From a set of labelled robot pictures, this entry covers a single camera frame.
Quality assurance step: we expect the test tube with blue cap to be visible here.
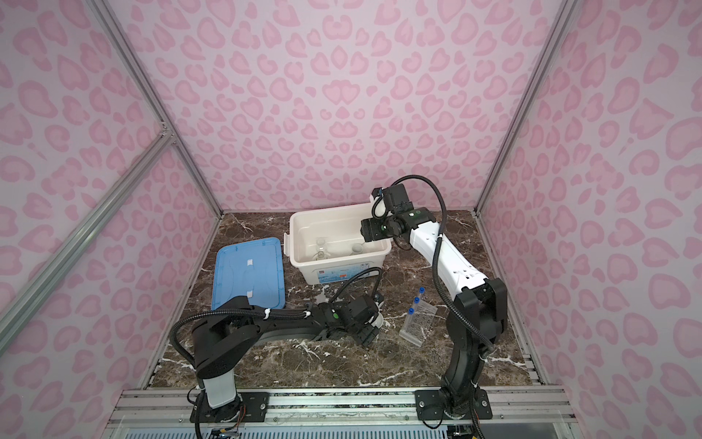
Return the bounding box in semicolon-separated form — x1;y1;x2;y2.
405;307;415;329

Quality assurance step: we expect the white plastic storage bin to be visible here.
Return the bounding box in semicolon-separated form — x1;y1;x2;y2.
283;202;392;285

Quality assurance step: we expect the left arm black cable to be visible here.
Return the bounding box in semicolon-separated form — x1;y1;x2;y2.
168;267;384;369

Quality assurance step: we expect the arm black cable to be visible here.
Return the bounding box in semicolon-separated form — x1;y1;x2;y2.
370;174;497;439
168;267;384;369

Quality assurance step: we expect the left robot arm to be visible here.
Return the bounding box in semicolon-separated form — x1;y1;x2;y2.
191;294;380;409

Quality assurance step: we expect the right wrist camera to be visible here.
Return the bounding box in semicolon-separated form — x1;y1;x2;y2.
370;188;383;202

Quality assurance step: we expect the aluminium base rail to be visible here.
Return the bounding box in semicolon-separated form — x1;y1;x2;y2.
103;386;582;438

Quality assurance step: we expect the clear plastic test tube rack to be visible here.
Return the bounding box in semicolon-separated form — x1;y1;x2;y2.
400;300;438;348

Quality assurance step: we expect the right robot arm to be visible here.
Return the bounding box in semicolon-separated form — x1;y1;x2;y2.
360;180;508;423

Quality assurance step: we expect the clear glass flask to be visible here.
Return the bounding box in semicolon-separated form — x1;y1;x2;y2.
313;250;330;261

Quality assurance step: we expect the blue plastic bin lid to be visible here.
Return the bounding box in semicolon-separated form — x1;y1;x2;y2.
211;238;285;310

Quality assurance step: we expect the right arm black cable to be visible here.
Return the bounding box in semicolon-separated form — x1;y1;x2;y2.
370;174;497;439

